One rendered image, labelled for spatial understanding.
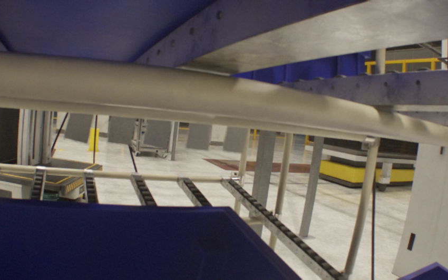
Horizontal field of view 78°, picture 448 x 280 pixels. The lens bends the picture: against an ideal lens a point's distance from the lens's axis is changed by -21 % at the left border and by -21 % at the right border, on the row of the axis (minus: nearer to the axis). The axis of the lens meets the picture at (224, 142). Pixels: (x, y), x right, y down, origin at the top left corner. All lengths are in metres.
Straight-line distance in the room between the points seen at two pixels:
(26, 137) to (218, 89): 1.68
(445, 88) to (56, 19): 0.31
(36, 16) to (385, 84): 0.30
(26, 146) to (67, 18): 1.62
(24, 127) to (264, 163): 1.26
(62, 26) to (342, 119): 0.24
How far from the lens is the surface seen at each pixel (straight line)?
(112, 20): 0.26
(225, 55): 0.18
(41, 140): 2.10
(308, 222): 2.21
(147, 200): 1.10
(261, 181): 1.66
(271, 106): 0.24
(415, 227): 1.77
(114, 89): 0.20
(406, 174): 5.41
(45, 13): 0.26
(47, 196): 1.71
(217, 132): 8.08
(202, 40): 0.19
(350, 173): 4.43
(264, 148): 1.64
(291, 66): 0.66
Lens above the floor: 0.71
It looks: 4 degrees down
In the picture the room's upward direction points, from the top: 7 degrees clockwise
